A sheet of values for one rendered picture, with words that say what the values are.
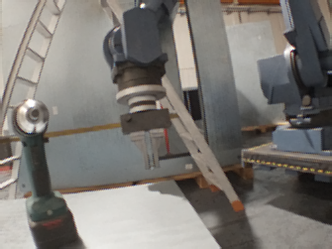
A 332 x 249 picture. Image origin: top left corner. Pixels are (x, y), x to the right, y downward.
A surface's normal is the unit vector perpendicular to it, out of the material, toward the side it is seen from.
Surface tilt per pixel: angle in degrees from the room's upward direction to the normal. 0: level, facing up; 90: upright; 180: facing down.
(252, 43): 90
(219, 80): 90
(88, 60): 90
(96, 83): 90
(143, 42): 80
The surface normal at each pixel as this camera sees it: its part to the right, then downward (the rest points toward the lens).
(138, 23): 0.32, -0.18
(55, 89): 0.08, 0.04
